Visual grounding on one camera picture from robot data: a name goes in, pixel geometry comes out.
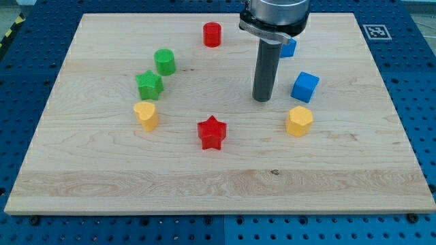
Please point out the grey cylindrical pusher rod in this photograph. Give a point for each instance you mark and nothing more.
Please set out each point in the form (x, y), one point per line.
(265, 70)

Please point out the blue cube block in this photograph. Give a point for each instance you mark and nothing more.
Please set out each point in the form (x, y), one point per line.
(304, 87)

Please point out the blue triangle block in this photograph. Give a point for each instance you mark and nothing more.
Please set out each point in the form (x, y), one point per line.
(288, 50)

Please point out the red cylinder block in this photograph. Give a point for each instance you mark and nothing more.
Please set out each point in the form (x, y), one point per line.
(212, 34)

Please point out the yellow hexagon block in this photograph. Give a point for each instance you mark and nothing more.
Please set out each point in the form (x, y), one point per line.
(299, 120)

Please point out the red star block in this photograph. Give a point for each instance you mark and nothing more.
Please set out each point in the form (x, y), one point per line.
(212, 132)

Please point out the green cylinder block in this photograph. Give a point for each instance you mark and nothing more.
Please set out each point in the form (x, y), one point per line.
(164, 62)

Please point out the white fiducial marker tag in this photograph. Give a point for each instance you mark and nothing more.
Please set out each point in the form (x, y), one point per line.
(377, 32)

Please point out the green star block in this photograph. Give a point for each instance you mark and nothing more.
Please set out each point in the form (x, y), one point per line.
(150, 85)

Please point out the light wooden board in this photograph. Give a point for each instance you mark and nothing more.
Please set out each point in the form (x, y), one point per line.
(91, 156)

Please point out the yellow heart block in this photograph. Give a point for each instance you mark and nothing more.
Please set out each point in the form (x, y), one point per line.
(147, 116)

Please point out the black bolt front right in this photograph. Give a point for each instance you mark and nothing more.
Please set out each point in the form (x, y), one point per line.
(412, 218)

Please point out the black bolt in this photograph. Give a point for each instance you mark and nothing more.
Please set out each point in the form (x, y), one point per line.
(34, 220)
(412, 218)

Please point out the black bolt front left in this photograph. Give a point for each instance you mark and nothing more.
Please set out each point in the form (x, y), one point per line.
(34, 220)

